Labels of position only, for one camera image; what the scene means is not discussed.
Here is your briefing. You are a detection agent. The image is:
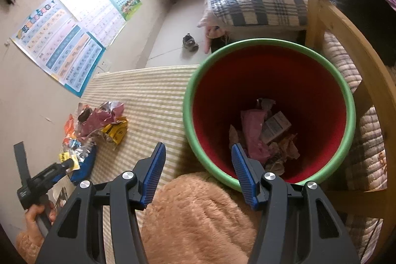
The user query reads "silver foil wrapper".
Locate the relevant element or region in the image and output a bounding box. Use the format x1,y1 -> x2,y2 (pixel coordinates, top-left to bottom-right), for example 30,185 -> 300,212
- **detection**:
62,137 -> 93,161

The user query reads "small blue white carton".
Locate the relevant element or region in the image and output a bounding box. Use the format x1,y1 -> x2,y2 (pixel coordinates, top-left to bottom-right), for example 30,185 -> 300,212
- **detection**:
261,111 -> 292,144

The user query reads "white wall poster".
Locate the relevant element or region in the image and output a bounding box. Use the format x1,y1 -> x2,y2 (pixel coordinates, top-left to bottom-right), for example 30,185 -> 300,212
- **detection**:
57,0 -> 126,49

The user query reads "blue colourful wall poster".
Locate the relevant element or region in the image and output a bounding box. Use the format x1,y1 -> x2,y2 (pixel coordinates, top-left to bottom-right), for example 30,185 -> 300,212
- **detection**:
11,0 -> 106,97

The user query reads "crumpled white tissue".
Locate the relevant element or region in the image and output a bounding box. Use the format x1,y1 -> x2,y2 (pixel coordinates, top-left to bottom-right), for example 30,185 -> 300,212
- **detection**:
264,134 -> 300,176

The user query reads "peach fuzzy garment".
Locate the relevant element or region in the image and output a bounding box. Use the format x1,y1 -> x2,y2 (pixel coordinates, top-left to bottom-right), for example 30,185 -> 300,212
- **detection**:
139,173 -> 259,264

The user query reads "pink bed sheet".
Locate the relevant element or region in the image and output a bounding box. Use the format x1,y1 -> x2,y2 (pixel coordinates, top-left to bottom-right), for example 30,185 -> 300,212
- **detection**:
198,9 -> 226,39

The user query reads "small yellow wrapper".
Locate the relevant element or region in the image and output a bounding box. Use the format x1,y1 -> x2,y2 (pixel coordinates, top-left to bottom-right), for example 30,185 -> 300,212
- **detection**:
59,152 -> 79,172

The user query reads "black cloth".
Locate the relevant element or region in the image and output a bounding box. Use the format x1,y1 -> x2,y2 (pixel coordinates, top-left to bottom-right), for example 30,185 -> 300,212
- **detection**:
328,0 -> 396,67

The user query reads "person's left hand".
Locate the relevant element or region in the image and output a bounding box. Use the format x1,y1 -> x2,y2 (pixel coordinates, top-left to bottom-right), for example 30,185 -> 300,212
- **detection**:
25,201 -> 58,237

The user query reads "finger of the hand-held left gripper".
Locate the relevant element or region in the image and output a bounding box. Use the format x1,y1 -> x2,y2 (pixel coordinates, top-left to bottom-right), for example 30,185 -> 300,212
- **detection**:
40,159 -> 79,184

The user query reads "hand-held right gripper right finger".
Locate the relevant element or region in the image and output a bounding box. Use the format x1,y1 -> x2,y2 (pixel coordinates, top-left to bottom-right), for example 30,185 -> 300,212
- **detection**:
231,143 -> 361,264

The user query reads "printed paper packet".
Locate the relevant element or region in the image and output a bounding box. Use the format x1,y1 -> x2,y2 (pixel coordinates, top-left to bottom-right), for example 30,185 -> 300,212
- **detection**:
52,182 -> 76,209

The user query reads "white wall socket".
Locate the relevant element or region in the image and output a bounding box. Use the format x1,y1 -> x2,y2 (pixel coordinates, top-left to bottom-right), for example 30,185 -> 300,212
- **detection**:
94,60 -> 111,74

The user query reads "purple pink foil wrapper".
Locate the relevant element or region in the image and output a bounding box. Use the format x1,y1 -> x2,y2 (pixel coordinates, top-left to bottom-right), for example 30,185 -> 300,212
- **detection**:
76,101 -> 126,141

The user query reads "dark crumpled wrapper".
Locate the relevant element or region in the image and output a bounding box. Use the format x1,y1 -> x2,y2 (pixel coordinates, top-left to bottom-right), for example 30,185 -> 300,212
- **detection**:
77,108 -> 93,124

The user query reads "quilted chair cushion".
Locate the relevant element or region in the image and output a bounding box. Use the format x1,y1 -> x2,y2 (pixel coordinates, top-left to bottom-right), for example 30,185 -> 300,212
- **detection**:
322,32 -> 389,264

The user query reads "light pink wrapper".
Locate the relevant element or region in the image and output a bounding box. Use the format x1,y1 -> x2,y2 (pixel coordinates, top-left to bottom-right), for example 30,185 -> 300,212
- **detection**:
241,109 -> 273,161

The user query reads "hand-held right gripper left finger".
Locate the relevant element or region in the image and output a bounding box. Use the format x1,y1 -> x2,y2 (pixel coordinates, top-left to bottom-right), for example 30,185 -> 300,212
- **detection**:
34,142 -> 167,264

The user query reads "person's left forearm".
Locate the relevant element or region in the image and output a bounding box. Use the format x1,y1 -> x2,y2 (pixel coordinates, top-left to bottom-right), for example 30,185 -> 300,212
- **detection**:
15,228 -> 42,264

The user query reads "red bin with green rim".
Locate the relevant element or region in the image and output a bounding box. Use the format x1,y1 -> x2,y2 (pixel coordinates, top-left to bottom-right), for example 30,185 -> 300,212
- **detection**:
182,38 -> 356,193

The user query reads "blue white plastic wrapper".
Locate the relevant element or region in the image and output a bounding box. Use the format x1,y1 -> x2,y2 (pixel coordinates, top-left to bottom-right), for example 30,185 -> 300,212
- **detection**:
70,145 -> 98,184

